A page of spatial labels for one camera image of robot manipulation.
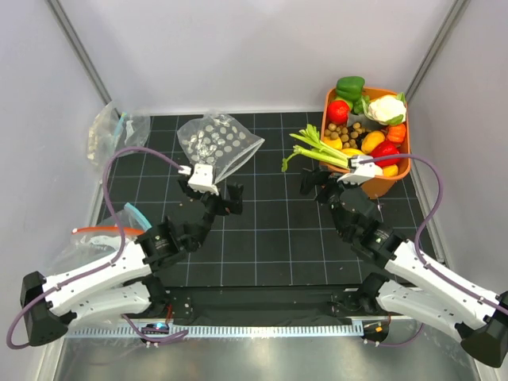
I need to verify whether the red tomato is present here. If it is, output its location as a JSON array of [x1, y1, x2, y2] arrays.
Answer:
[[326, 100, 350, 125]]

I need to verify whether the green bell pepper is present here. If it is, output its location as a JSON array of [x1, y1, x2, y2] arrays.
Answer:
[[336, 76, 365, 102]]

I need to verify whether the red bell pepper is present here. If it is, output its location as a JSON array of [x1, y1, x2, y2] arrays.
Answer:
[[370, 140, 399, 158]]

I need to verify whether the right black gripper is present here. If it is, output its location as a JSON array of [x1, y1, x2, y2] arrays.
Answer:
[[299, 165, 364, 238]]

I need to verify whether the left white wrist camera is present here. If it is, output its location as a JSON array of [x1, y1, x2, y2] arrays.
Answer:
[[187, 164, 219, 195]]

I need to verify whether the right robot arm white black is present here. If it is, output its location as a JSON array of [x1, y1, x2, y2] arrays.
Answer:
[[300, 167, 507, 368]]

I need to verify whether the yellow lemon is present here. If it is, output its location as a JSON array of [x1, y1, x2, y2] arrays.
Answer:
[[383, 164, 399, 178]]

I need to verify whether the slotted cable duct rail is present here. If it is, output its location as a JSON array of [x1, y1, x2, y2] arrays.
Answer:
[[66, 321, 364, 339]]

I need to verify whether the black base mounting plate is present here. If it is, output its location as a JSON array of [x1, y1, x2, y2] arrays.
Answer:
[[121, 283, 406, 327]]

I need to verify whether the clear bag blue zipper back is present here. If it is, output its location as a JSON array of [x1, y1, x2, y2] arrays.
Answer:
[[87, 102, 151, 172]]

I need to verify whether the small orange pumpkin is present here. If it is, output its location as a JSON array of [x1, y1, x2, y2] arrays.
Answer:
[[387, 123, 407, 144]]

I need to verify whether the clear polka dot zip bag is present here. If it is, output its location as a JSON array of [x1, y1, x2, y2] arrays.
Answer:
[[177, 112, 265, 184]]

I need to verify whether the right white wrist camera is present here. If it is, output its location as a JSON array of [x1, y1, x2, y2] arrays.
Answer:
[[338, 155, 383, 186]]

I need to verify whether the green celery stalk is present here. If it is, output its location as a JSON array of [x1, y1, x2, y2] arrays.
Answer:
[[281, 124, 349, 172]]

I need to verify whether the orange plastic bin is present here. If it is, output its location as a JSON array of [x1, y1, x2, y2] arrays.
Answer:
[[319, 87, 411, 199]]

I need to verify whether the yellow banana bunch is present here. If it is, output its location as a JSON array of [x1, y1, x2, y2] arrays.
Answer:
[[341, 148, 364, 157]]

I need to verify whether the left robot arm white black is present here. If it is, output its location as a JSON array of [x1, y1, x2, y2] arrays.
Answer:
[[19, 178, 244, 347]]

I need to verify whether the clear bag orange zipper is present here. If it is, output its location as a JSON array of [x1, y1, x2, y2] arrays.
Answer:
[[41, 217, 138, 276]]

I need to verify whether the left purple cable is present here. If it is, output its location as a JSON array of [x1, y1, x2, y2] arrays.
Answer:
[[6, 146, 192, 351]]

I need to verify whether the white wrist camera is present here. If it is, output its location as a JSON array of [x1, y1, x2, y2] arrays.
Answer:
[[338, 155, 383, 186], [187, 164, 219, 195]]

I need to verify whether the yellow orange mango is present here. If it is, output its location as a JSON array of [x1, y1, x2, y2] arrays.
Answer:
[[360, 131, 386, 155]]

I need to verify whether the white cauliflower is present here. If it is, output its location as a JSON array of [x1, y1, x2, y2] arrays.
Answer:
[[367, 95, 407, 125]]

